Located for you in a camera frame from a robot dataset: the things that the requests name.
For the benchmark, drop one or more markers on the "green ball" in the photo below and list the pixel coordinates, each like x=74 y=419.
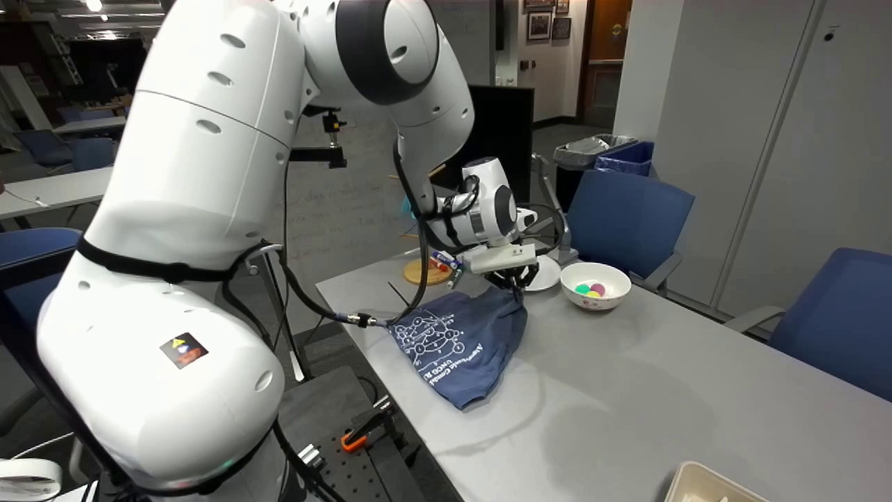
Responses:
x=582 y=289

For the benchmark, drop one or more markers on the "blue printed T-shirt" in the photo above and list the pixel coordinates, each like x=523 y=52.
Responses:
x=465 y=343

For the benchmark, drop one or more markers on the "grey cabinet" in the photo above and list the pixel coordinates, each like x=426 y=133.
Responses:
x=789 y=140

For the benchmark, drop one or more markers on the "grey trash bin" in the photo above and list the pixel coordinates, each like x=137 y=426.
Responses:
x=582 y=154

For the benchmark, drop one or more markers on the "pink ball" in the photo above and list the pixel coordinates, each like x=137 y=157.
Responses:
x=599 y=290

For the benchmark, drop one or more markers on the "brown wooden door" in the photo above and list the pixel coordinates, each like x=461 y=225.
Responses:
x=610 y=38

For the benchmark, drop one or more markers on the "white bowl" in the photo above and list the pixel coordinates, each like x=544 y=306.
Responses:
x=615 y=300

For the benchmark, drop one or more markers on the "beige plastic tray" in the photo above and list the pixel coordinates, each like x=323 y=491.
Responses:
x=693 y=484

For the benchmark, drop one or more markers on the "framed wall picture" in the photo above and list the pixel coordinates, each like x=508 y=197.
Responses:
x=539 y=26

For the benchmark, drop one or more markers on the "round cork coaster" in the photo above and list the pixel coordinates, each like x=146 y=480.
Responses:
x=419 y=272

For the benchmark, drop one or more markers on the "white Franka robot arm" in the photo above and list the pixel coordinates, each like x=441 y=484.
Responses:
x=185 y=140

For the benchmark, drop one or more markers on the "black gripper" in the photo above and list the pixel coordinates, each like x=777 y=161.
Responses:
x=511 y=275

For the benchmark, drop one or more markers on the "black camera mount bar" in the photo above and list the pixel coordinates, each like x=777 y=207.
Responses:
x=323 y=154

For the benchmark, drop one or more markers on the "blue office chair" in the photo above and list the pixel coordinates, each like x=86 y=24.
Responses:
x=37 y=268
x=631 y=219
x=845 y=316

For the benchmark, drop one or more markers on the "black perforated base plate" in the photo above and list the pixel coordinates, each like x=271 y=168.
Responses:
x=317 y=409

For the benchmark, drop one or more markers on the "blue recycling bin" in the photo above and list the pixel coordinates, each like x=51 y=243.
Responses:
x=629 y=157

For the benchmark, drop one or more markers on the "white plate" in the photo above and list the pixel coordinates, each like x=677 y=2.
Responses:
x=547 y=275

